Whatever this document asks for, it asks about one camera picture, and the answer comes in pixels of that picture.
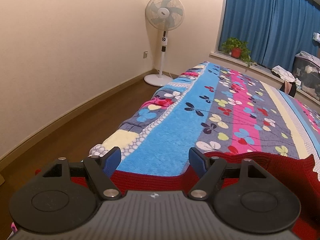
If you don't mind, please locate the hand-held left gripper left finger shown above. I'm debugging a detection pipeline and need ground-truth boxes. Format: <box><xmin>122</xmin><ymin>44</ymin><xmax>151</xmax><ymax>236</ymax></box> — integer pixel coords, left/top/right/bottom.
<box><xmin>41</xmin><ymin>147</ymin><xmax>122</xmax><ymax>201</ymax></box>

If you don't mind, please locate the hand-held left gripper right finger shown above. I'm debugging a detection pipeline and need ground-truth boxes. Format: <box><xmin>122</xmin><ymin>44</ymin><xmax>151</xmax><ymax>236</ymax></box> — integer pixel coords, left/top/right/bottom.
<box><xmin>188</xmin><ymin>147</ymin><xmax>267</xmax><ymax>201</ymax></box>

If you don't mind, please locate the red knitted sweater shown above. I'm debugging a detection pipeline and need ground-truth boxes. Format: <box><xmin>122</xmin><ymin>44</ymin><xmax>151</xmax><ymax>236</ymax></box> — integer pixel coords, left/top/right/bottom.
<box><xmin>35</xmin><ymin>151</ymin><xmax>320</xmax><ymax>240</ymax></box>

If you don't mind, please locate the floral striped blanket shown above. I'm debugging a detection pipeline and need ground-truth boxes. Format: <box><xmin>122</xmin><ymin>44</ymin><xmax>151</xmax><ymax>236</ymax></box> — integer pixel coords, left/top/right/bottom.
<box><xmin>89</xmin><ymin>60</ymin><xmax>320</xmax><ymax>178</ymax></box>

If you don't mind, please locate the potted plant in red pot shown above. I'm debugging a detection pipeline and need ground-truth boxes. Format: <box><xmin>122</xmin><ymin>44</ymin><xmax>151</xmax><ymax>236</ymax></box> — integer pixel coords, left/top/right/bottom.
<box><xmin>220</xmin><ymin>37</ymin><xmax>255</xmax><ymax>67</ymax></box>

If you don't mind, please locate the black hanging garment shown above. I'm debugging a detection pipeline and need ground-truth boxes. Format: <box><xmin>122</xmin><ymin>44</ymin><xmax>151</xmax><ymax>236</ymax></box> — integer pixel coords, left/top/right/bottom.
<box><xmin>279</xmin><ymin>81</ymin><xmax>297</xmax><ymax>97</ymax></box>

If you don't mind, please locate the white crumpled cloth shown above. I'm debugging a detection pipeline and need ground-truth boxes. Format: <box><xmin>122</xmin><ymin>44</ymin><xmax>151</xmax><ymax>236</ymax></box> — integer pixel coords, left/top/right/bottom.
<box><xmin>272</xmin><ymin>65</ymin><xmax>295</xmax><ymax>82</ymax></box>

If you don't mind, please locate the white standing fan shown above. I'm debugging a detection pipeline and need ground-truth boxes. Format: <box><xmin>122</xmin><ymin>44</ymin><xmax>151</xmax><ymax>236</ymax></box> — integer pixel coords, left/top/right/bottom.
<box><xmin>144</xmin><ymin>0</ymin><xmax>185</xmax><ymax>87</ymax></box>

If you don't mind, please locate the blue curtain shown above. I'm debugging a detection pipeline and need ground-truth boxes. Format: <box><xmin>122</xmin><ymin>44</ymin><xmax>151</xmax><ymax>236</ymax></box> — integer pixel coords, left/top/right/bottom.
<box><xmin>218</xmin><ymin>0</ymin><xmax>320</xmax><ymax>74</ymax></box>

